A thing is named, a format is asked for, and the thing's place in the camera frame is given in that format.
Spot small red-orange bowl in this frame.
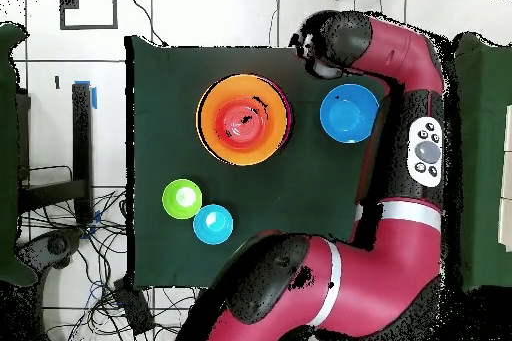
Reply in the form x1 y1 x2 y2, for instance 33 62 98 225
213 96 276 151

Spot large orange bowl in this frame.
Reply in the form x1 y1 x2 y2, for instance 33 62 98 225
195 73 292 167

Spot large pink bowl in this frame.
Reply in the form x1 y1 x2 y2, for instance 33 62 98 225
271 76 294 150

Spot large blue bowl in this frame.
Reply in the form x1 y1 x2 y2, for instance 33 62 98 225
319 83 380 145

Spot small blue bowl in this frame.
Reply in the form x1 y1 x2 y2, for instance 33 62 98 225
192 203 234 246

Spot small green bowl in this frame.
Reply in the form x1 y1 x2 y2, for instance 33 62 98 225
161 178 204 221

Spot dark green tablecloth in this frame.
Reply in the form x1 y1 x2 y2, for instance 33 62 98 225
124 34 401 292

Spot blue tape strip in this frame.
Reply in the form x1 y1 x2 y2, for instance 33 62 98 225
73 80 98 110

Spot black power strip box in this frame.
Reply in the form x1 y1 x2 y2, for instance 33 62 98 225
112 276 156 336

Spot green cloth covered side table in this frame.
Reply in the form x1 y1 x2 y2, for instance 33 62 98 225
0 22 39 288
453 32 512 292

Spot white box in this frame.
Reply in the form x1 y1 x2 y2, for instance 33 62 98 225
498 104 512 252

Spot tangled black floor cables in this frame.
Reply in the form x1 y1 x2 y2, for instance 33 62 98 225
17 188 201 341

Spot black metal post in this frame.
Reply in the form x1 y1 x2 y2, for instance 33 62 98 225
70 81 95 225

